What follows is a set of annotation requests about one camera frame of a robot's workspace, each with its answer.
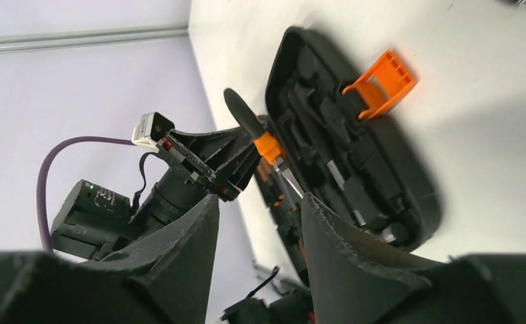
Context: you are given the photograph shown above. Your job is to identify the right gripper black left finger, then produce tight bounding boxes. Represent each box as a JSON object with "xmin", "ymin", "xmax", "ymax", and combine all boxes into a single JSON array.
[{"xmin": 79, "ymin": 194, "xmax": 219, "ymax": 323}]

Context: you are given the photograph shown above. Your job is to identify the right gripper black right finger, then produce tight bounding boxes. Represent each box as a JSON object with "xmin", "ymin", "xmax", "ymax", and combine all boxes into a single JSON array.
[{"xmin": 301, "ymin": 194, "xmax": 439, "ymax": 323}]

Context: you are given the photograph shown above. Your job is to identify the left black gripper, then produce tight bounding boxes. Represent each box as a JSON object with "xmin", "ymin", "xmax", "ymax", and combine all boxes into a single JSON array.
[{"xmin": 130, "ymin": 126, "xmax": 261, "ymax": 236}]

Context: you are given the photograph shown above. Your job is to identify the orange handled pliers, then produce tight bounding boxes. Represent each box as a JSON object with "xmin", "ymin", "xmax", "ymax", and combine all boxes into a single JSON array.
[{"xmin": 223, "ymin": 88, "xmax": 300, "ymax": 211}]

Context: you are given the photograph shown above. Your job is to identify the black plastic tool case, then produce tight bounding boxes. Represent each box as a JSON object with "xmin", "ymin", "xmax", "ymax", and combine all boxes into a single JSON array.
[{"xmin": 253, "ymin": 26, "xmax": 444, "ymax": 287}]

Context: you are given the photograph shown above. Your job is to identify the hammer with black handle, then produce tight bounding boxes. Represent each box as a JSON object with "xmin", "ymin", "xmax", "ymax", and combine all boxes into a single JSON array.
[{"xmin": 287, "ymin": 88, "xmax": 414, "ymax": 246}]

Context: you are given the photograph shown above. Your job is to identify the flat screwdriver in case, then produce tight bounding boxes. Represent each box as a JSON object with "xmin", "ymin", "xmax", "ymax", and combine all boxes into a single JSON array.
[{"xmin": 271, "ymin": 193, "xmax": 290, "ymax": 211}]

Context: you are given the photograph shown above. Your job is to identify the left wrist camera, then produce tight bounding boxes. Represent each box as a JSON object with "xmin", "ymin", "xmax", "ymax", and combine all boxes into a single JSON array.
[{"xmin": 131, "ymin": 112, "xmax": 175, "ymax": 153}]

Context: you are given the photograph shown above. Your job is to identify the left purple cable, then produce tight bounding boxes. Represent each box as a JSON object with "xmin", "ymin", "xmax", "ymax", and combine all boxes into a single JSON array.
[{"xmin": 36, "ymin": 136, "xmax": 138, "ymax": 254}]

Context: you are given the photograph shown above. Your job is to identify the aluminium frame rail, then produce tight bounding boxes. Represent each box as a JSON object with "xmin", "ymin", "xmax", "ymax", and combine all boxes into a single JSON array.
[{"xmin": 0, "ymin": 24, "xmax": 188, "ymax": 54}]

